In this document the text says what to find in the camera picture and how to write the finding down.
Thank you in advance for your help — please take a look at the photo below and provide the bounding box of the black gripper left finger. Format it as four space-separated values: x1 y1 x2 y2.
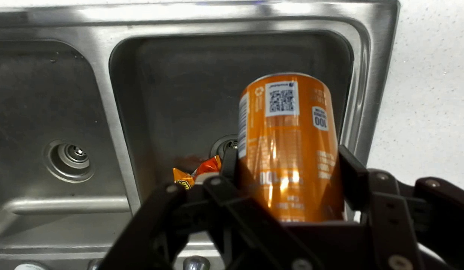
97 141 322 270

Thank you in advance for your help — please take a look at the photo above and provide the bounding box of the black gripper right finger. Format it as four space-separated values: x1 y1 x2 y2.
337 146 464 270

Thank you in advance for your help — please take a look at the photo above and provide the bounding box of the orange soda can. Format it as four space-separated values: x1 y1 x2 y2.
237 72 343 224

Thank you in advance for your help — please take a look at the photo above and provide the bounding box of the orange snack wrapper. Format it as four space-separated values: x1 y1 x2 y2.
172 156 222 189

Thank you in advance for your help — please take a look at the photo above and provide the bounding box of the stainless steel double sink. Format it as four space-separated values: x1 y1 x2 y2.
0 0 399 270

